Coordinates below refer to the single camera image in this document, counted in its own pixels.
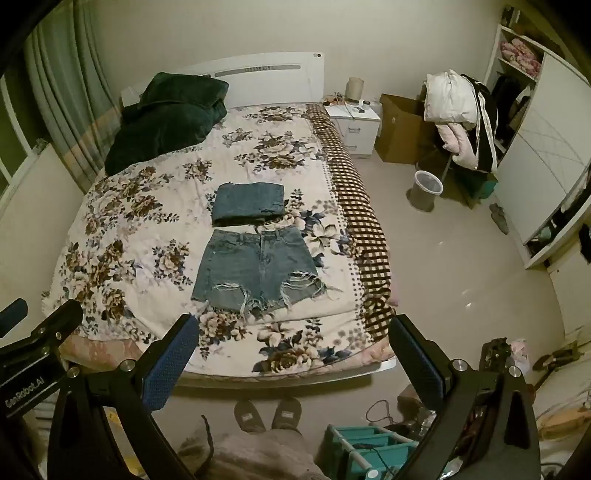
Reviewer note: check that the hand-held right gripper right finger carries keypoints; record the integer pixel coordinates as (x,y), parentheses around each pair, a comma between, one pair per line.
(418,369)

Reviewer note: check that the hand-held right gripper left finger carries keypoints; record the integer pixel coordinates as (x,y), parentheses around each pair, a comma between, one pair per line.
(170,369)

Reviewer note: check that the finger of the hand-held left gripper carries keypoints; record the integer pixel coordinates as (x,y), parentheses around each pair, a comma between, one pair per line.
(13,314)
(60,318)

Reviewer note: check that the ripped denim shorts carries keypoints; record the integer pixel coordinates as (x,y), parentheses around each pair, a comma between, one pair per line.
(249,272)

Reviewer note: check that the folded denim pants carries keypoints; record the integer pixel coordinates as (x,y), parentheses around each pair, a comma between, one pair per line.
(247,203)

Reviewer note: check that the grey slipper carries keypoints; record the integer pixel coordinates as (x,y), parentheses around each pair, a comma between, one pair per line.
(286,414)
(249,417)

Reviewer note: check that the teal storage rack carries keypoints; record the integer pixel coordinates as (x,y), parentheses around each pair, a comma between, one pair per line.
(351,450)

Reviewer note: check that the bed with floral quilt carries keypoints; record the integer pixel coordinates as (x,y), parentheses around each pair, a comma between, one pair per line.
(152,240)

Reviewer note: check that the person's grey trousers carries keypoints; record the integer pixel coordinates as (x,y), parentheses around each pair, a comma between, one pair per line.
(258,457)

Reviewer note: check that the grey shoes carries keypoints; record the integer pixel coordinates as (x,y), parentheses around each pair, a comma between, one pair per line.
(499,219)

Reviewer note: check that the grey trash bin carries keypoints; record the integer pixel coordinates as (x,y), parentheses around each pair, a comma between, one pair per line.
(424,194)

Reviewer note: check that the brown checked bed sheet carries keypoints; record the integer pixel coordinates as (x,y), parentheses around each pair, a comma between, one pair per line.
(355,203)

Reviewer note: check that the dark green blanket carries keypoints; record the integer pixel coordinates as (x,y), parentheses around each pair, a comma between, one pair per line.
(166,120)

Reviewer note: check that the grey striped curtain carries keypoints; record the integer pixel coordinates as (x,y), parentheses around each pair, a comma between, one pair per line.
(69,92)

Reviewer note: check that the pink garment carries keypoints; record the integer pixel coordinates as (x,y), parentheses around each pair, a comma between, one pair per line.
(459,145)

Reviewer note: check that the brown cardboard box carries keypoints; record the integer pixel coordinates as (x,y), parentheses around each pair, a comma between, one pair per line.
(399,134)

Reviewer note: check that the white wardrobe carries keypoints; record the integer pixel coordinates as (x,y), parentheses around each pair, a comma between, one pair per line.
(540,161)

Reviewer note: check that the white nightstand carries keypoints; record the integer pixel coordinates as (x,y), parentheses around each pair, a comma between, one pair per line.
(358,131)

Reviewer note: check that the black garment with white stripes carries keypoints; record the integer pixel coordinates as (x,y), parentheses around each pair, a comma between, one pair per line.
(488,129)

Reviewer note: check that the white puffy jacket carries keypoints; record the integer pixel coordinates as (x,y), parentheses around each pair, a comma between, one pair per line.
(450,99)

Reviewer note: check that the beige cylinder lamp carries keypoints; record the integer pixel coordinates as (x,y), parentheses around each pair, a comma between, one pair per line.
(356,89)

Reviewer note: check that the pink floral bedding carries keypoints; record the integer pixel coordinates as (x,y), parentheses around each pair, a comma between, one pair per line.
(521,55)

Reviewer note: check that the white bed frame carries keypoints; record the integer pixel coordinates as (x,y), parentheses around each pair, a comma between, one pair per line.
(277,87)

